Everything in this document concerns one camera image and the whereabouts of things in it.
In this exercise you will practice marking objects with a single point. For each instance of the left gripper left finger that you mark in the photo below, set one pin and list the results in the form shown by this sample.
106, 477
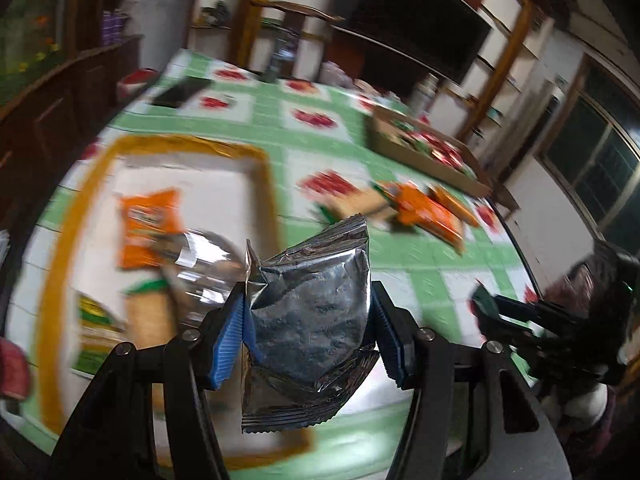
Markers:
197, 361

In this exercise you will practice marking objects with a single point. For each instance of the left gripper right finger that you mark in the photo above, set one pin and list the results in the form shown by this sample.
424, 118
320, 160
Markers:
419, 360

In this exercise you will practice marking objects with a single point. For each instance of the dark green snack packet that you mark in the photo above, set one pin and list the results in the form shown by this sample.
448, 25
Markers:
483, 303

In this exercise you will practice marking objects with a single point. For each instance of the silver foil snack packet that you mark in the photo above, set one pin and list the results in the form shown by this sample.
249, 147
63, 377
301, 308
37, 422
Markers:
307, 329

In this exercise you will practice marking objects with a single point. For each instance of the small orange snack packet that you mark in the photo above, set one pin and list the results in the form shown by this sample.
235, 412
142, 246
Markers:
145, 218

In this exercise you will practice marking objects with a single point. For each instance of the green-edged cracker pack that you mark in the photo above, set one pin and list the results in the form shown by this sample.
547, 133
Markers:
369, 202

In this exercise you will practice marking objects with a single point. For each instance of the white gloved right hand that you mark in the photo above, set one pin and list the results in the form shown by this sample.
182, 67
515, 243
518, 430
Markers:
581, 413

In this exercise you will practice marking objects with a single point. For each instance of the green yellow snack pack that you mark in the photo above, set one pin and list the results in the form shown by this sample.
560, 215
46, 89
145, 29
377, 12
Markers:
147, 322

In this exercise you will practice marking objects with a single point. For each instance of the yellow rimmed white tray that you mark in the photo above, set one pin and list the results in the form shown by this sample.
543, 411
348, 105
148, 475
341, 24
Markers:
225, 188

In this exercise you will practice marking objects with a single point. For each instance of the large orange cracker pack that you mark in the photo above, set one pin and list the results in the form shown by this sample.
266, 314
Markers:
447, 227

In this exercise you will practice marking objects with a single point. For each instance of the orange-yellow biscuit pack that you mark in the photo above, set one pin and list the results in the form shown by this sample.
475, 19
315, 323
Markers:
453, 205

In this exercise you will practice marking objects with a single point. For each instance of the cardboard box tray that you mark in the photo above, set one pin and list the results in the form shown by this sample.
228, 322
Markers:
381, 140

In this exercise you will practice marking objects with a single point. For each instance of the red and green candies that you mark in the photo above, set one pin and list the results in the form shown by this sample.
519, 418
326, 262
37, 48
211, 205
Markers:
431, 146

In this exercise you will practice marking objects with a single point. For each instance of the green patterned tablecloth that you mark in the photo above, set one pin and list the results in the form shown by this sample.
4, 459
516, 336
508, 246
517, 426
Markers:
421, 273

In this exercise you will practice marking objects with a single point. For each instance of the dark wooden sideboard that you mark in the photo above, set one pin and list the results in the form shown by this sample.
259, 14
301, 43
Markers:
44, 128

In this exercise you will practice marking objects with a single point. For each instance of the black remote control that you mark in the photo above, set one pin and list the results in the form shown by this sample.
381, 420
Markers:
181, 92

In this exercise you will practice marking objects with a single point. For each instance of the black television screen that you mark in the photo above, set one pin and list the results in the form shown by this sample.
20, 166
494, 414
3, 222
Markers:
443, 35

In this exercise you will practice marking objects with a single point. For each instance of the purple bottles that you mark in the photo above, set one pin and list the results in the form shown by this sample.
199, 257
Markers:
113, 25

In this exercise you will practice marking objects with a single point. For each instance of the wooden chair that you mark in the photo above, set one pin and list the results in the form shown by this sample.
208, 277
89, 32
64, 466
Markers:
295, 14

